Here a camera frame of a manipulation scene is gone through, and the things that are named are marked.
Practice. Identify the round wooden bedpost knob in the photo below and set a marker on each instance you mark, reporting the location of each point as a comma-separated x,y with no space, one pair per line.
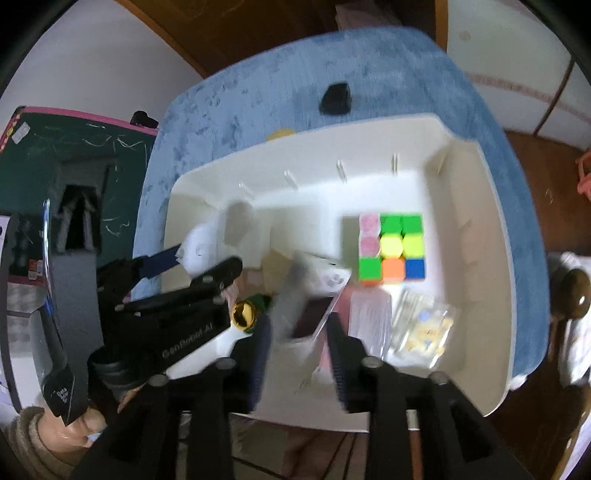
575,295

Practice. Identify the white wardrobe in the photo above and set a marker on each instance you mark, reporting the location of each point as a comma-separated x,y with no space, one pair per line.
512,64

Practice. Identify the white rounded case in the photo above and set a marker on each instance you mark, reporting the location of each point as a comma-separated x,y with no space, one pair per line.
203,247

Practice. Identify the person's left hand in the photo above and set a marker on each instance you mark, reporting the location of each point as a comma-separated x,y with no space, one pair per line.
87,423

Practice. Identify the clear frosted plastic box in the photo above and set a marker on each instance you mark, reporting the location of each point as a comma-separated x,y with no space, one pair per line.
369,323

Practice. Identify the small yellow object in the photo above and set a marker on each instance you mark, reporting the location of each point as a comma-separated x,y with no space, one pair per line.
281,134

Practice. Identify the colourful puzzle cube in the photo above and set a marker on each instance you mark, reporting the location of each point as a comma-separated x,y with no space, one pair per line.
392,247

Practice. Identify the clear plastic packet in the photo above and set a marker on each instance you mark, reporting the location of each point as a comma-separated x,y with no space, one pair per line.
425,330

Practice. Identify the beige block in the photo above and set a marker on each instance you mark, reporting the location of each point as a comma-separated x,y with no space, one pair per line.
277,267

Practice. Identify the white plastic storage bin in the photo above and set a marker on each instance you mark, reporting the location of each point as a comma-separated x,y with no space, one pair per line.
295,198

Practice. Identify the small black clip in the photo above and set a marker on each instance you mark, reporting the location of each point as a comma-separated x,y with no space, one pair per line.
144,119

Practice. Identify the white floral bed cover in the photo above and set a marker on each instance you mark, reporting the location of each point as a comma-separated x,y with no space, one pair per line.
575,350

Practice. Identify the blue fluffy mat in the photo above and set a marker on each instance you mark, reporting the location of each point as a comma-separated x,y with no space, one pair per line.
258,92

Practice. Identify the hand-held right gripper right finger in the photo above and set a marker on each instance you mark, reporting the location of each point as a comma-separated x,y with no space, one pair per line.
338,369

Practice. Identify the small black object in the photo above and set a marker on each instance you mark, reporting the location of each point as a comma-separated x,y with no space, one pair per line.
336,99

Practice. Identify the black blue retail box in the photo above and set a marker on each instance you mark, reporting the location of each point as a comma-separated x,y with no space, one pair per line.
51,350

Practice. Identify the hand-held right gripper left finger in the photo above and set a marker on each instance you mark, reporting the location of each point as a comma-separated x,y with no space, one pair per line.
260,364

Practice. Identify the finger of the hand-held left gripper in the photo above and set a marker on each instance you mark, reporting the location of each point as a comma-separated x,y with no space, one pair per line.
207,279
157,263

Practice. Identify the person's left forearm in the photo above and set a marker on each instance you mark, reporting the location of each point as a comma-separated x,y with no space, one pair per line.
32,445

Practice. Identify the brown wooden door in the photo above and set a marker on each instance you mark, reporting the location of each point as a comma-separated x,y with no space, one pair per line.
240,32

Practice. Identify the pink plastic stool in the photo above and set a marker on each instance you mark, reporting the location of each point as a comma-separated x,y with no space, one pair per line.
585,177

